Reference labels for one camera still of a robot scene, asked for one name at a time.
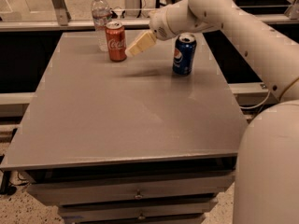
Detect white rounded gripper body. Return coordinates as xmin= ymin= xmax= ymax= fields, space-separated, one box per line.
xmin=149 ymin=7 xmax=175 ymax=40

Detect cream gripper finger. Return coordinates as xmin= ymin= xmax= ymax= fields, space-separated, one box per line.
xmin=125 ymin=30 xmax=157 ymax=57

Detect clear plastic water bottle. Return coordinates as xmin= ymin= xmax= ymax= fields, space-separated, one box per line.
xmin=91 ymin=0 xmax=112 ymax=52

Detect grey drawer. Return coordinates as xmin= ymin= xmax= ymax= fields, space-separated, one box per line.
xmin=27 ymin=172 xmax=234 ymax=206
xmin=59 ymin=198 xmax=218 ymax=223

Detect white cable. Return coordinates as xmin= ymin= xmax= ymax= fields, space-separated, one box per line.
xmin=239 ymin=89 xmax=272 ymax=111

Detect horizontal metal rail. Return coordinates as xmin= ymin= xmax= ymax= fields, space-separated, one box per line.
xmin=0 ymin=13 xmax=299 ymax=33

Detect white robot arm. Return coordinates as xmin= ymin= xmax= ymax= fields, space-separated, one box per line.
xmin=126 ymin=0 xmax=299 ymax=224

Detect left metal rail bracket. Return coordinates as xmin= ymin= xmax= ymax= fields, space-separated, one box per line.
xmin=51 ymin=0 xmax=71 ymax=26

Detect red Coca-Cola can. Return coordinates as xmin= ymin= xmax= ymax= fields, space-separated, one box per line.
xmin=106 ymin=21 xmax=127 ymax=62

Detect top grey drawer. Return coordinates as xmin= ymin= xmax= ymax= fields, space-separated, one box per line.
xmin=27 ymin=172 xmax=234 ymax=206

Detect grey drawer cabinet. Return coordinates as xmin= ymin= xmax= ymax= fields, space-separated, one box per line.
xmin=1 ymin=32 xmax=247 ymax=224

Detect blue Pepsi can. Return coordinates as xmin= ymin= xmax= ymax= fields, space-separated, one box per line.
xmin=173 ymin=33 xmax=197 ymax=76

